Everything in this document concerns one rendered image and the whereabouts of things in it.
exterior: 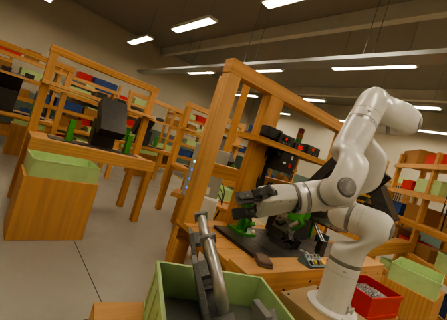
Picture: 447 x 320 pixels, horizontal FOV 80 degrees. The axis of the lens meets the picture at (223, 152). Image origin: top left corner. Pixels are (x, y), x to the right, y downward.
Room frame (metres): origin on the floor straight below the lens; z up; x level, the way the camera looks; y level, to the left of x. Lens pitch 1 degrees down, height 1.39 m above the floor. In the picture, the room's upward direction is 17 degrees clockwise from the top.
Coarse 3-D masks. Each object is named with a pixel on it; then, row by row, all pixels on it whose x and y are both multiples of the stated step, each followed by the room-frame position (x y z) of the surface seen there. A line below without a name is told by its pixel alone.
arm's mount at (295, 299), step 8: (304, 288) 1.14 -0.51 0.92; (312, 288) 1.16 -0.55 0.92; (280, 296) 1.04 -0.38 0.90; (288, 296) 1.03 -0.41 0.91; (296, 296) 1.05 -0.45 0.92; (304, 296) 1.07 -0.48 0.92; (288, 304) 1.01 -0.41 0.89; (296, 304) 0.99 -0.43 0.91; (304, 304) 1.00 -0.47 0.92; (296, 312) 0.98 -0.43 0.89; (304, 312) 0.96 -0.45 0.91; (312, 312) 0.96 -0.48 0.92
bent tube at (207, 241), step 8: (200, 240) 0.64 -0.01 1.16; (208, 240) 0.64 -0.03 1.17; (208, 248) 0.63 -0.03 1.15; (208, 256) 0.62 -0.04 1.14; (216, 256) 0.62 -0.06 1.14; (208, 264) 0.61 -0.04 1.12; (216, 264) 0.61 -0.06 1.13; (216, 272) 0.60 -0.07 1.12; (216, 280) 0.59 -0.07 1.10; (216, 288) 0.59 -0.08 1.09; (224, 288) 0.60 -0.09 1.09; (216, 296) 0.59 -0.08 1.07; (224, 296) 0.59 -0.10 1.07; (216, 304) 0.60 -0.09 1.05; (224, 304) 0.60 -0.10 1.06; (224, 312) 0.61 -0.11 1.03
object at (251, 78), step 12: (228, 60) 1.68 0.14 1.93; (228, 72) 1.65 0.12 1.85; (240, 72) 1.67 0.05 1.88; (252, 72) 1.73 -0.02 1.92; (252, 84) 1.77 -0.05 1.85; (264, 84) 1.81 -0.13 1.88; (276, 84) 1.87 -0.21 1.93; (276, 96) 1.89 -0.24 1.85; (288, 96) 1.96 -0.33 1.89; (300, 108) 2.06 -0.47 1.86; (312, 108) 2.15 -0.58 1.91; (324, 120) 2.27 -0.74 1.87; (336, 120) 2.37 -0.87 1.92; (336, 132) 2.53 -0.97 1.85
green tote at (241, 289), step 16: (160, 272) 0.83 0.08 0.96; (176, 272) 0.91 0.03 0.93; (192, 272) 0.93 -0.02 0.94; (224, 272) 0.96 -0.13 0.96; (160, 288) 0.75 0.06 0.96; (176, 288) 0.92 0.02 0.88; (192, 288) 0.93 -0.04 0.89; (240, 288) 0.99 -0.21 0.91; (256, 288) 1.01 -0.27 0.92; (144, 304) 0.88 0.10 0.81; (160, 304) 0.68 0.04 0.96; (240, 304) 0.99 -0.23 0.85; (272, 304) 0.90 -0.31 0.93
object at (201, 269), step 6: (192, 258) 0.61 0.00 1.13; (198, 264) 0.61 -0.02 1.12; (204, 264) 0.61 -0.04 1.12; (198, 270) 0.59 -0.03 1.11; (204, 270) 0.60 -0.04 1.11; (198, 276) 0.59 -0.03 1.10; (204, 276) 0.59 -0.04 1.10; (198, 282) 0.59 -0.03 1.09; (198, 288) 0.59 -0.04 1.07; (204, 294) 0.60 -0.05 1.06; (204, 300) 0.60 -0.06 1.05; (204, 306) 0.60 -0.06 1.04; (204, 312) 0.60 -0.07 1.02; (204, 318) 0.59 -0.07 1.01
